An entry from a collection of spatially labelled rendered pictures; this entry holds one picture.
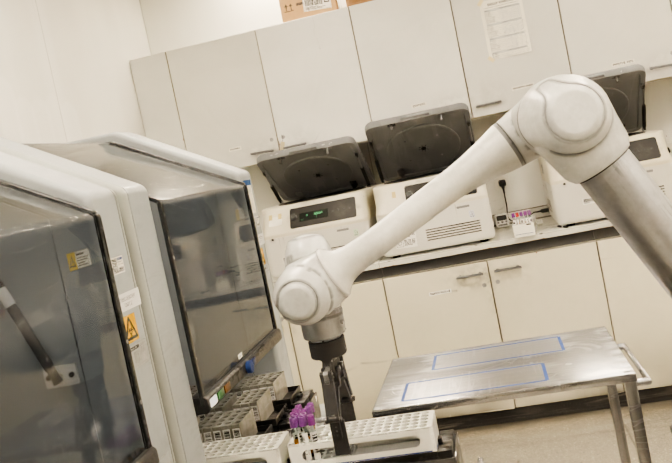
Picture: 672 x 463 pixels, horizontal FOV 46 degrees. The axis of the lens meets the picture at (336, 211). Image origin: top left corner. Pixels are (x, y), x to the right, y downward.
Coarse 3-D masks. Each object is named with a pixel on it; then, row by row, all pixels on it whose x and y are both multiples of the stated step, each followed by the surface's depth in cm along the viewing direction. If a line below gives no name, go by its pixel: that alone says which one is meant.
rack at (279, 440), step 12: (276, 432) 171; (288, 432) 170; (204, 444) 173; (216, 444) 171; (228, 444) 171; (240, 444) 168; (252, 444) 166; (264, 444) 165; (276, 444) 163; (216, 456) 163; (228, 456) 163; (240, 456) 162; (252, 456) 162; (264, 456) 161; (276, 456) 161; (288, 456) 166
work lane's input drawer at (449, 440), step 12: (444, 432) 164; (456, 432) 166; (444, 444) 157; (456, 444) 159; (396, 456) 156; (408, 456) 155; (420, 456) 155; (432, 456) 154; (444, 456) 154; (456, 456) 154
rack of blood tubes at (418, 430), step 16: (400, 416) 165; (416, 416) 163; (432, 416) 160; (320, 432) 165; (352, 432) 162; (368, 432) 159; (384, 432) 157; (400, 432) 156; (416, 432) 155; (432, 432) 155; (288, 448) 160; (304, 448) 160; (320, 448) 167; (352, 448) 163; (368, 448) 166; (384, 448) 164; (400, 448) 162; (416, 448) 155; (432, 448) 155
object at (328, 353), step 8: (312, 344) 159; (320, 344) 158; (328, 344) 158; (336, 344) 159; (344, 344) 161; (312, 352) 160; (320, 352) 159; (328, 352) 158; (336, 352) 159; (344, 352) 160; (320, 360) 159; (328, 360) 158; (336, 360) 162; (336, 376) 160
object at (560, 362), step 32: (448, 352) 225; (480, 352) 218; (512, 352) 212; (544, 352) 205; (576, 352) 200; (608, 352) 194; (384, 384) 206; (416, 384) 201; (448, 384) 195; (480, 384) 190; (512, 384) 185; (544, 384) 180; (576, 384) 178; (608, 384) 176; (640, 384) 181; (384, 416) 186; (640, 416) 176; (640, 448) 177
